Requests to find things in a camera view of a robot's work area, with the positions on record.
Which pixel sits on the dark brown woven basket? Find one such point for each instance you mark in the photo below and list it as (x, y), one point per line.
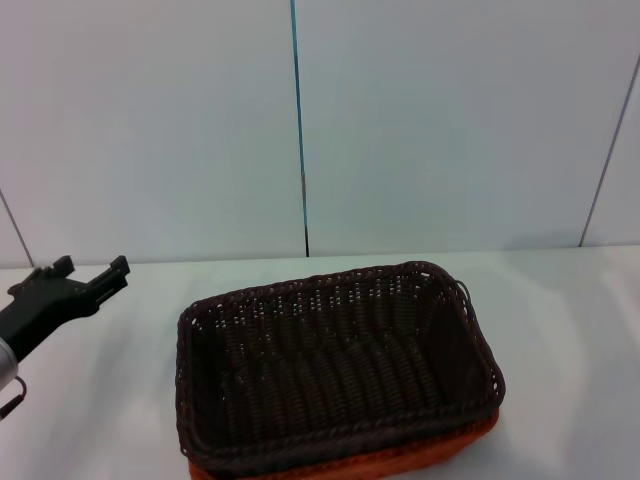
(340, 360)

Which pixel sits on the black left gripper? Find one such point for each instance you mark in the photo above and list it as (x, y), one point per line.
(45, 310)

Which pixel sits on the orange woven plastic basket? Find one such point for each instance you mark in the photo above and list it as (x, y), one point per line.
(450, 440)

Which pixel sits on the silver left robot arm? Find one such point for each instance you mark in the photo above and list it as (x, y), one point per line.
(6, 365)

